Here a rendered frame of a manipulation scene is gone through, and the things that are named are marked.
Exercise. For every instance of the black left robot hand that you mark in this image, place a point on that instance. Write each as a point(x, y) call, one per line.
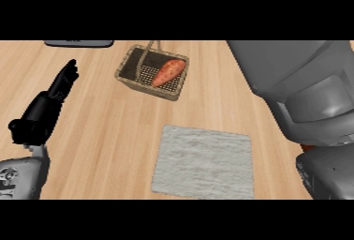
point(40, 112)

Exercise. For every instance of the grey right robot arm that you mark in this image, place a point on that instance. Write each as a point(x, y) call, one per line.
point(300, 93)

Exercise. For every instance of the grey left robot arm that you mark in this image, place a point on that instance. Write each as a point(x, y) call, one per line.
point(22, 178)

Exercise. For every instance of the wicker basket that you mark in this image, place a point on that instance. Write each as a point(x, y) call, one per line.
point(151, 75)

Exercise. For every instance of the orange sweet potato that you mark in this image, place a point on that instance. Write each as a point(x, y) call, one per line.
point(168, 72)

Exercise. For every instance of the pale grey placemat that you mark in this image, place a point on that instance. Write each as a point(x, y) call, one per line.
point(205, 162)

